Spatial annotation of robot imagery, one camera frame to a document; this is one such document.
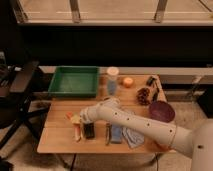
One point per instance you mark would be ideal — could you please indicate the black office chair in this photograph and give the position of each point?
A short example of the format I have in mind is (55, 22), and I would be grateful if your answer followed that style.
(16, 96)

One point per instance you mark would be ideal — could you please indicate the yellow banana peel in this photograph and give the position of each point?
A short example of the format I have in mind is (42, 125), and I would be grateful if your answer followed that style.
(78, 132)

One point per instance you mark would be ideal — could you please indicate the black rectangular block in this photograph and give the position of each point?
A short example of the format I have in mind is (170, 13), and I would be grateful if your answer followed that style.
(89, 131)

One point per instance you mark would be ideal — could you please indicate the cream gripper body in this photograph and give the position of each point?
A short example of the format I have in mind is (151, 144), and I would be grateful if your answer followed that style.
(76, 120)

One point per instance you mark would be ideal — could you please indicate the brown pine cone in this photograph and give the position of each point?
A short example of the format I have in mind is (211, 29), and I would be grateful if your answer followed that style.
(142, 96)

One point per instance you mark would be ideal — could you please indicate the clear plastic cup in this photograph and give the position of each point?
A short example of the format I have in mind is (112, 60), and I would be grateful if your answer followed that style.
(112, 75)

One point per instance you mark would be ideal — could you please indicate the metal fork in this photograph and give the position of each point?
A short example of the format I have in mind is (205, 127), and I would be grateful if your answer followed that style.
(107, 141)

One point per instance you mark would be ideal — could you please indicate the orange round fruit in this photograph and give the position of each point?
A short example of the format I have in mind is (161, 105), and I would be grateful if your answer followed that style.
(127, 82)

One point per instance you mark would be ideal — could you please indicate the green plastic tray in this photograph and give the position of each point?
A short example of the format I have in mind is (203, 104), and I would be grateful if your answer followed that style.
(74, 81)

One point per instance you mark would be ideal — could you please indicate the dark purple plate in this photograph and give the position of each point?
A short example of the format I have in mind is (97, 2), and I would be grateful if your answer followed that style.
(161, 111)

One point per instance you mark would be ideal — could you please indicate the black clip tool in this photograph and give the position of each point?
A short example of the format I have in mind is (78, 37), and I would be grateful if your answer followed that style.
(152, 82)

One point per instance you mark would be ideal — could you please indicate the blue grey cloth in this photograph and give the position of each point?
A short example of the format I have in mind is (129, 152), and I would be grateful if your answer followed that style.
(134, 139)

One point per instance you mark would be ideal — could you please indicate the red brown bowl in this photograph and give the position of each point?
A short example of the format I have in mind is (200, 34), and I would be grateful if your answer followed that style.
(162, 146)

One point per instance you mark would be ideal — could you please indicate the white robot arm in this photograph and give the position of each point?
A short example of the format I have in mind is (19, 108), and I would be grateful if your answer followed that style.
(196, 144)

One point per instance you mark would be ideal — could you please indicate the blue sponge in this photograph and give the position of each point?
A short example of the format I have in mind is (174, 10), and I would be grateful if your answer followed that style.
(116, 134)

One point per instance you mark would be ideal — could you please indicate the red chili pepper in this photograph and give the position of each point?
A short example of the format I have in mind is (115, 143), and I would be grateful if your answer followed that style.
(69, 115)

